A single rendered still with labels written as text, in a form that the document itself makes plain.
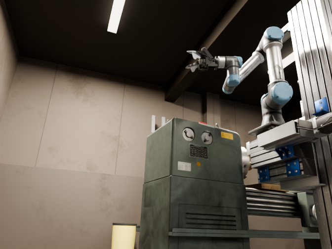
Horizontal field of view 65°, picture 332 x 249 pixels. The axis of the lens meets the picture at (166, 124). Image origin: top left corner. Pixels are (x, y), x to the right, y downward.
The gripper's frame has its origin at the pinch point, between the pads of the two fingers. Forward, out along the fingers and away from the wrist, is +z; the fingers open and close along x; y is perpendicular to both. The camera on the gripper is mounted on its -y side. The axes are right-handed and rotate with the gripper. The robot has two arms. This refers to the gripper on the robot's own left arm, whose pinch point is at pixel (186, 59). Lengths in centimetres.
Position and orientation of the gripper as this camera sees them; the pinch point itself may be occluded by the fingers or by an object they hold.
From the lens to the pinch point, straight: 172.8
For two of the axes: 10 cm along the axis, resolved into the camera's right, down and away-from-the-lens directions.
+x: 0.2, 4.8, 8.8
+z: -10.0, -0.3, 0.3
